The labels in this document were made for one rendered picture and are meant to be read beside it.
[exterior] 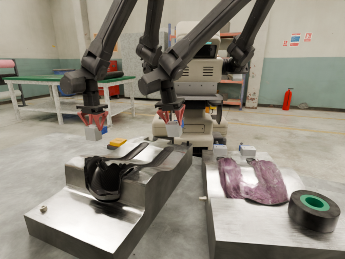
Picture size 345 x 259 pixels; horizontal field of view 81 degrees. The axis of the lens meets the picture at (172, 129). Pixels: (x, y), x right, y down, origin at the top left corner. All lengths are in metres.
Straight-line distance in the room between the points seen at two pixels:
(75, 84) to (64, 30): 7.95
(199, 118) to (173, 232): 0.73
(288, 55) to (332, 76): 1.13
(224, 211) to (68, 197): 0.40
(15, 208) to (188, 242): 0.50
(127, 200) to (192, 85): 0.70
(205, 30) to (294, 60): 5.47
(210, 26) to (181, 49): 0.11
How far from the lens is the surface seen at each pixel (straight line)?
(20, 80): 5.01
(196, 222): 0.58
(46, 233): 0.58
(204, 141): 1.13
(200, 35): 0.67
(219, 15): 0.69
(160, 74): 0.69
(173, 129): 0.77
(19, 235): 0.67
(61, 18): 8.78
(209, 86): 1.07
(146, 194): 0.50
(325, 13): 6.27
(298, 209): 0.47
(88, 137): 0.85
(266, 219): 0.46
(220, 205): 0.47
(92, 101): 0.79
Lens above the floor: 1.20
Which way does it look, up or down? 19 degrees down
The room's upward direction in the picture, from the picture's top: straight up
